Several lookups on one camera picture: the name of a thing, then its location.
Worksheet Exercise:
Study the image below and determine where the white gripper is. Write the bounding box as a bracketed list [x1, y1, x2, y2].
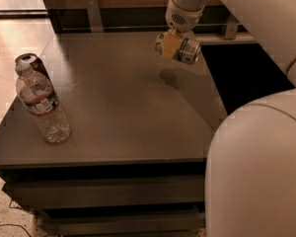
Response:
[162, 0, 204, 59]

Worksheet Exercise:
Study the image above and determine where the white green 7up can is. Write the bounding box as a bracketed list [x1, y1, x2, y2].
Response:
[155, 34, 200, 65]

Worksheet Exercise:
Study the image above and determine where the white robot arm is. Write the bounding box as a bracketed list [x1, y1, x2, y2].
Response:
[166, 0, 296, 237]

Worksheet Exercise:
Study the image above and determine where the brown soda can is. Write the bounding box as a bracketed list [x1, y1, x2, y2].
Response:
[15, 53, 49, 78]

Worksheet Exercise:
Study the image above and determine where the grey drawer cabinet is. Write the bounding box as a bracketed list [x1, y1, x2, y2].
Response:
[0, 33, 226, 237]

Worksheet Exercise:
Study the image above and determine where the clear plastic water bottle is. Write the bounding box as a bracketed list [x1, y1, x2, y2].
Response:
[15, 61, 71, 143]

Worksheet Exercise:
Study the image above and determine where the upper grey drawer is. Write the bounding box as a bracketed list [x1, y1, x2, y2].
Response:
[3, 175, 204, 209]

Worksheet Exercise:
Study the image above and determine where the grey drawer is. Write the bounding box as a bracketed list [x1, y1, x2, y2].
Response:
[38, 213, 205, 236]
[3, 175, 204, 209]

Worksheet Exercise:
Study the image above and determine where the lower grey drawer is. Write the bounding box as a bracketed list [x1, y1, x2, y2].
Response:
[38, 213, 205, 236]

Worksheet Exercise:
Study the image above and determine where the right metal bracket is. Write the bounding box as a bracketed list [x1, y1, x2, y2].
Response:
[222, 14, 239, 40]

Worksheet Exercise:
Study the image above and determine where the metal bracket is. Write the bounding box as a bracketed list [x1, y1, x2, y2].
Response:
[222, 14, 239, 40]
[86, 0, 104, 33]

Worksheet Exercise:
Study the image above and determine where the left metal bracket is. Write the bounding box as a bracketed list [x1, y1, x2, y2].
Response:
[86, 0, 104, 33]

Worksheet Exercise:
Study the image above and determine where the wooden wall shelf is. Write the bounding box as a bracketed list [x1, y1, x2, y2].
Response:
[38, 0, 264, 35]

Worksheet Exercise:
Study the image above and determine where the black floor cable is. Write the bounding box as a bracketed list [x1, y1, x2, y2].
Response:
[0, 198, 34, 237]

